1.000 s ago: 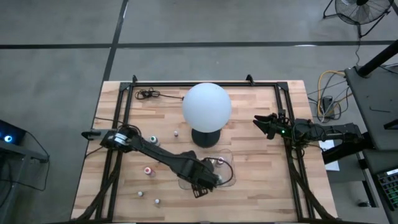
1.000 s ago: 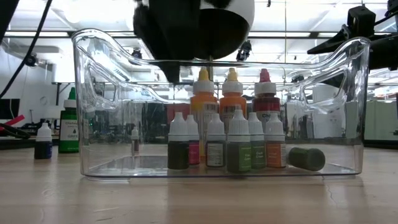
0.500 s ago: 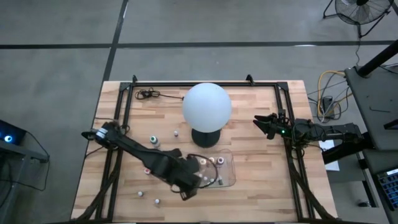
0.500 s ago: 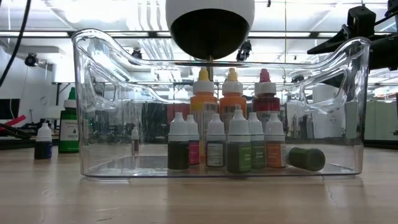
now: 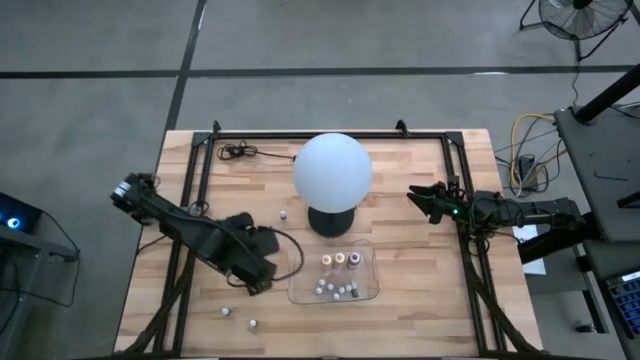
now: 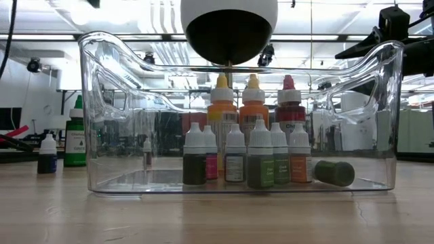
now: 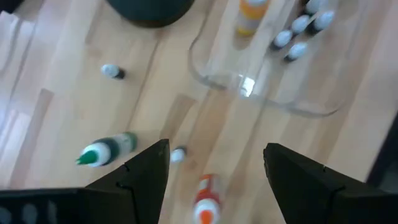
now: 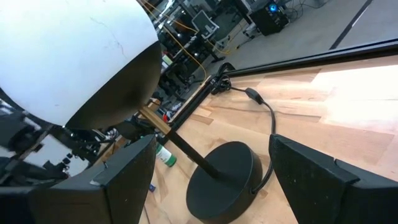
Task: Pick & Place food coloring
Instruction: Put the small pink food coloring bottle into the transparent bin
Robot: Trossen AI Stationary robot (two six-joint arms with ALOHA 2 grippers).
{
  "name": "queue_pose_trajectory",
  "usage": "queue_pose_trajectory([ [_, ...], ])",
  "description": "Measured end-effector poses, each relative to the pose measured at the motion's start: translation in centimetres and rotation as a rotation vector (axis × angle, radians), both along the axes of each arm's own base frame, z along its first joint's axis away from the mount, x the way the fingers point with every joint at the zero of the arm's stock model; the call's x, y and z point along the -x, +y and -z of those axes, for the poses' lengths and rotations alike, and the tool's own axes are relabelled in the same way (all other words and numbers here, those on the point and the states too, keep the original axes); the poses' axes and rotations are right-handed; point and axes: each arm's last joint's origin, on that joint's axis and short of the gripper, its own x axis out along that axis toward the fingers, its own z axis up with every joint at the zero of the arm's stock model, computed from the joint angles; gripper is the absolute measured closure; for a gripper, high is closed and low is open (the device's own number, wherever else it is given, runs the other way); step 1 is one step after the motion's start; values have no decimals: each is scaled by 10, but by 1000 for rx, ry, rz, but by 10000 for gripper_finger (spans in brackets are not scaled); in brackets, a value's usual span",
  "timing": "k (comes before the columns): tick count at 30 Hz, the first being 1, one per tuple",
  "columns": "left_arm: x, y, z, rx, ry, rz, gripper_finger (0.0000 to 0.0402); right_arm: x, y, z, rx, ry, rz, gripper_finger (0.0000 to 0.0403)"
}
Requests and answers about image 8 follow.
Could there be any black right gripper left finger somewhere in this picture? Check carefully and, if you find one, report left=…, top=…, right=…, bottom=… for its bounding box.
left=0, top=134, right=157, bottom=224

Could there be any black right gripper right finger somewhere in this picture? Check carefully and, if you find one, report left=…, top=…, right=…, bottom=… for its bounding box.
left=269, top=133, right=398, bottom=224

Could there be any large green food coloring bottle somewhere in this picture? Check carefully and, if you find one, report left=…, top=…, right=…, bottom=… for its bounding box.
left=155, top=142, right=178, bottom=168

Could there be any black workstation desk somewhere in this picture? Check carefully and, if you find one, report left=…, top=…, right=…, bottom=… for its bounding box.
left=155, top=0, right=249, bottom=103

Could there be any white globe table lamp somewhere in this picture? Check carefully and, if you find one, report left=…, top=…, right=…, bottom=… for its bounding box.
left=0, top=0, right=264, bottom=224

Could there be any black computer with blue light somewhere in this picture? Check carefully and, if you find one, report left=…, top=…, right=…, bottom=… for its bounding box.
left=248, top=0, right=292, bottom=37

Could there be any grey office chair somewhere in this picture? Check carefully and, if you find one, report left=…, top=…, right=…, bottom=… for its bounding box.
left=191, top=9, right=220, bottom=40

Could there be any black lamp power cable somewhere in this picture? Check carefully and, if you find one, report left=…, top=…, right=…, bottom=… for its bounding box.
left=210, top=62, right=277, bottom=195

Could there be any black aluminium table frame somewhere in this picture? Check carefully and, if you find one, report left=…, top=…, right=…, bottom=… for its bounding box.
left=158, top=39, right=398, bottom=146

